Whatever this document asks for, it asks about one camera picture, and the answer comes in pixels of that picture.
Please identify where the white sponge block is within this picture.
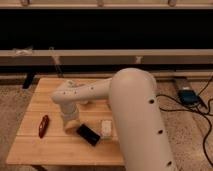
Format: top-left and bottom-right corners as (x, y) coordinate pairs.
(101, 120), (112, 138)

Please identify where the wooden table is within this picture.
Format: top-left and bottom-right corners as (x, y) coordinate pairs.
(6, 78), (123, 166)

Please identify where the blue power adapter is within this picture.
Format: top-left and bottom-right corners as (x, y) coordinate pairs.
(178, 90), (198, 105)

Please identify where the black power cable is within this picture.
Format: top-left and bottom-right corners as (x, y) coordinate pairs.
(155, 75), (213, 168)

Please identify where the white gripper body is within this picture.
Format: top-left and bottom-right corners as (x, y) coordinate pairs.
(60, 103), (80, 134)

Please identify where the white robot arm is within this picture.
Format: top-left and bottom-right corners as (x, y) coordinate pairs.
(51, 68), (178, 171)

